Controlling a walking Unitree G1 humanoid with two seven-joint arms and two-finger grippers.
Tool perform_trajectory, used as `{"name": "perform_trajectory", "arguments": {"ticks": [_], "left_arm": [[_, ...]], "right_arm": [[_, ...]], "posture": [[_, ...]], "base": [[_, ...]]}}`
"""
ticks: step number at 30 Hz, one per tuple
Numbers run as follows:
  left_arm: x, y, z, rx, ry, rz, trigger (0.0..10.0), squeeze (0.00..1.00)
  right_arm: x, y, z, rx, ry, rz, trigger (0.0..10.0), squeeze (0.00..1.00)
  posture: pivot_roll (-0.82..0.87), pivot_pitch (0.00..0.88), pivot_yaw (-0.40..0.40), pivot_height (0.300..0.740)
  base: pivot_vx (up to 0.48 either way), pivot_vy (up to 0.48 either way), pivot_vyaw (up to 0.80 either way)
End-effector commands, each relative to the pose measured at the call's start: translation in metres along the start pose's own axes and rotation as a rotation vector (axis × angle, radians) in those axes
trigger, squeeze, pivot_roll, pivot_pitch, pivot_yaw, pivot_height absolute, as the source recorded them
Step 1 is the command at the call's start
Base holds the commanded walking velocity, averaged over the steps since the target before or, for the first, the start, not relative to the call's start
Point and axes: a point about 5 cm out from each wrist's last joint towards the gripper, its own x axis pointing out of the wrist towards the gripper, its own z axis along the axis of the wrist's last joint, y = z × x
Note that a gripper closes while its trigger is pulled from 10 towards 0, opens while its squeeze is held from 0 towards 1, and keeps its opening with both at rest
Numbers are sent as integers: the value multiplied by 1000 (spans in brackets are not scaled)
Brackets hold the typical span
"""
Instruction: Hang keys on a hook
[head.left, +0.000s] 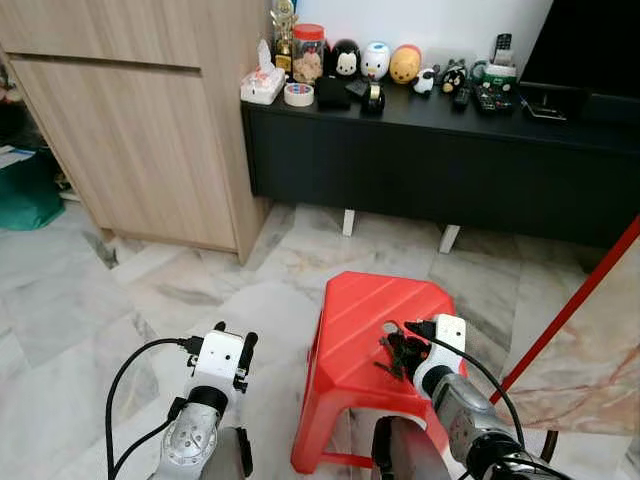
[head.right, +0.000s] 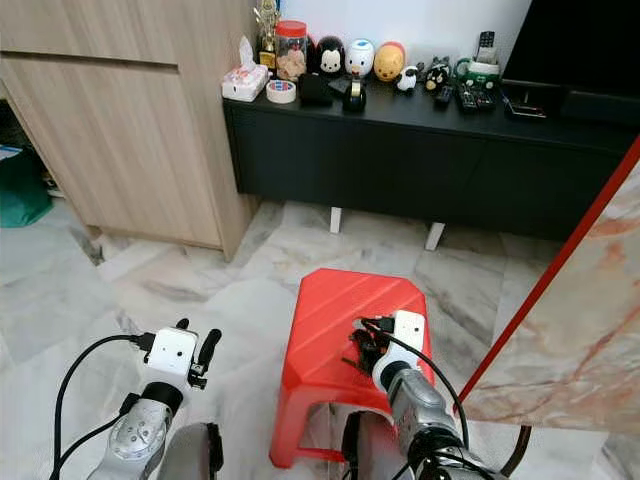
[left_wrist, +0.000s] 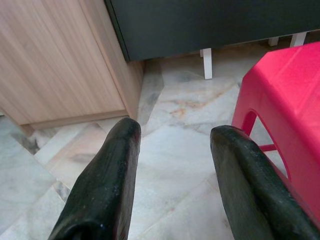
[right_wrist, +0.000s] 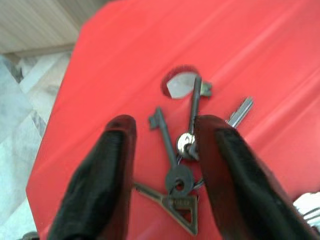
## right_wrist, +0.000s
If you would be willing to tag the dark key bunch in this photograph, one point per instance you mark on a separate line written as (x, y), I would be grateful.
(177, 177)

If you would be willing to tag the light wooden cabinet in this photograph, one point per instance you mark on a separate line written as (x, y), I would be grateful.
(37, 20)

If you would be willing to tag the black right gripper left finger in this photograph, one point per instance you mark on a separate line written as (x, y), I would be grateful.
(100, 187)

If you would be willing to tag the red plastic stool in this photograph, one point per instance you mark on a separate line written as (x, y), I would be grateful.
(150, 50)

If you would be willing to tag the single silver key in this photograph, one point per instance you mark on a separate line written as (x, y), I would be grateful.
(241, 111)

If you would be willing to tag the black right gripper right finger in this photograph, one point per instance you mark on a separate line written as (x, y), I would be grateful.
(240, 195)

